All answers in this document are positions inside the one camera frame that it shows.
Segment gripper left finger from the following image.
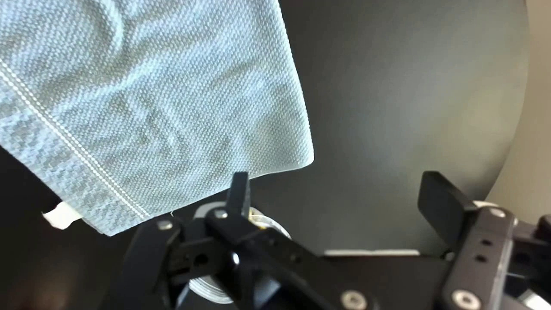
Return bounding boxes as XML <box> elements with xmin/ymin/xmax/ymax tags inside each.
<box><xmin>102</xmin><ymin>171</ymin><xmax>367</xmax><ymax>310</ymax></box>

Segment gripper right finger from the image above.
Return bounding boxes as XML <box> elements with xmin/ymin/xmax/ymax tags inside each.
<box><xmin>417</xmin><ymin>170</ymin><xmax>551</xmax><ymax>310</ymax></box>

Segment light blue woven towel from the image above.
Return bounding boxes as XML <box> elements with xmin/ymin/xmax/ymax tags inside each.
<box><xmin>0</xmin><ymin>0</ymin><xmax>315</xmax><ymax>237</ymax></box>

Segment clear round plastic container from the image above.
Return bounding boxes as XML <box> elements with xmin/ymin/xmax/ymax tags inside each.
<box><xmin>189</xmin><ymin>201</ymin><xmax>293</xmax><ymax>304</ymax></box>

